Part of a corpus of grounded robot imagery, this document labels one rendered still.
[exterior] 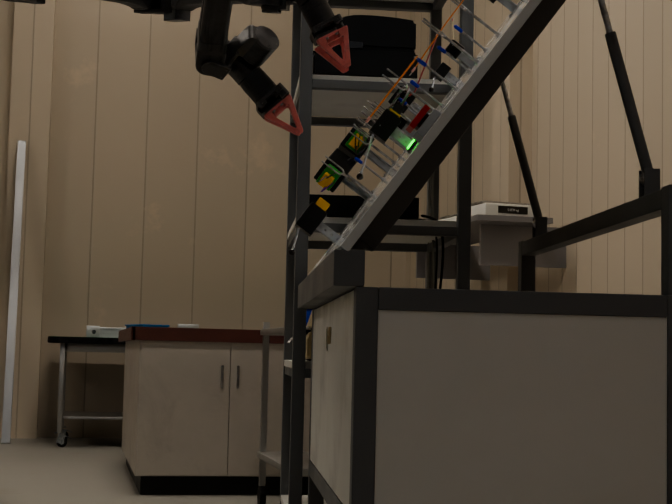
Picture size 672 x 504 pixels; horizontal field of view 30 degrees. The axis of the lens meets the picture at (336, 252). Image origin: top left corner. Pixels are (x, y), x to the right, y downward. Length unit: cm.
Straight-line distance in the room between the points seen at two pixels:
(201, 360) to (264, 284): 400
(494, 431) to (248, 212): 783
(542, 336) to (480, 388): 14
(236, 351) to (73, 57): 455
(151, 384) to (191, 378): 19
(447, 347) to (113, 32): 810
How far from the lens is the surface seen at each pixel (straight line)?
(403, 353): 220
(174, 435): 599
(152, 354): 597
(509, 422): 223
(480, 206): 676
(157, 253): 986
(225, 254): 991
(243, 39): 249
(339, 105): 385
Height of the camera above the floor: 68
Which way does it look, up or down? 5 degrees up
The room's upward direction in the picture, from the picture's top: 1 degrees clockwise
